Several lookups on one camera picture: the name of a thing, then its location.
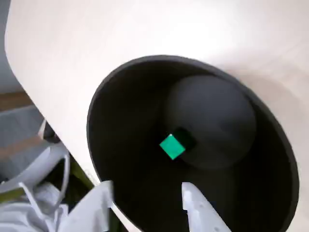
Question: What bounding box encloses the green cube block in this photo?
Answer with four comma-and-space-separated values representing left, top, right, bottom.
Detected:
158, 133, 186, 161

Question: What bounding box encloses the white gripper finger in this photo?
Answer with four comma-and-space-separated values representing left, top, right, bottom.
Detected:
181, 182, 230, 232
57, 180, 114, 232

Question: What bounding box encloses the white curved frame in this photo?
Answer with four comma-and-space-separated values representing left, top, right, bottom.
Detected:
0, 145, 70, 194

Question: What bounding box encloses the black round pot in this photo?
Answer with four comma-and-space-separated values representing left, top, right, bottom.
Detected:
85, 55, 300, 232

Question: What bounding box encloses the white cloth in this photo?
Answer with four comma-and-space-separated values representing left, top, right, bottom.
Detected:
0, 200, 73, 232

